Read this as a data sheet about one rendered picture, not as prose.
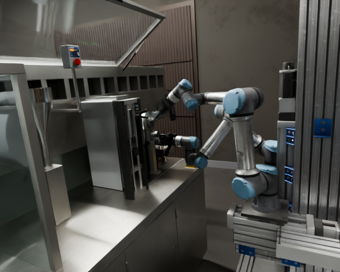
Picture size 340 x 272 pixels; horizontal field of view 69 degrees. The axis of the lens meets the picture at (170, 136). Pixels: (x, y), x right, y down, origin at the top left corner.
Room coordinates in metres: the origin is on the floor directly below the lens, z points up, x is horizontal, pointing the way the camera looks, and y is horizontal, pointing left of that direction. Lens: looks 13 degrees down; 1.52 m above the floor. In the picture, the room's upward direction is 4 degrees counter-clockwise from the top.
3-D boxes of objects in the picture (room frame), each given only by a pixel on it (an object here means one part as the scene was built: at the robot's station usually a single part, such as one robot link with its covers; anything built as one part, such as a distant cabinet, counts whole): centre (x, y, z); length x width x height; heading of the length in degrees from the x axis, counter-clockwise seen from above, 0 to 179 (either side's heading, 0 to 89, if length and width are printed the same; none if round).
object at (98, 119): (1.47, 0.44, 1.17); 0.34 x 0.05 x 0.54; 62
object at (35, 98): (1.11, 0.58, 1.50); 0.14 x 0.14 x 0.06
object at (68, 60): (1.22, 0.43, 1.66); 0.07 x 0.07 x 0.10; 62
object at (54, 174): (1.11, 0.58, 1.18); 0.14 x 0.14 x 0.57
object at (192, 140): (1.61, -0.13, 1.11); 0.11 x 0.08 x 0.09; 61
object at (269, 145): (1.68, -0.71, 0.98); 0.13 x 0.12 x 0.14; 19
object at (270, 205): (1.23, -0.49, 0.87); 0.15 x 0.15 x 0.10
